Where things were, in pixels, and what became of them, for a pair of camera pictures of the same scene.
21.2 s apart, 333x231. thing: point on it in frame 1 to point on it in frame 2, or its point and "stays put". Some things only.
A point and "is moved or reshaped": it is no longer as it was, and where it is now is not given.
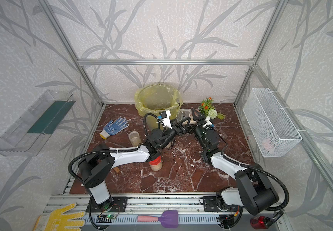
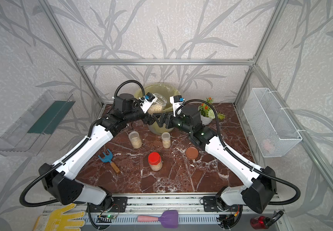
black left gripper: (178, 130) to (146, 119)
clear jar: (184, 114) is moved or reshaped
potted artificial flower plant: (207, 107) stays put
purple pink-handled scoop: (169, 219) stays put
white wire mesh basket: (273, 130) stays put
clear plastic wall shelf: (28, 133) stays put
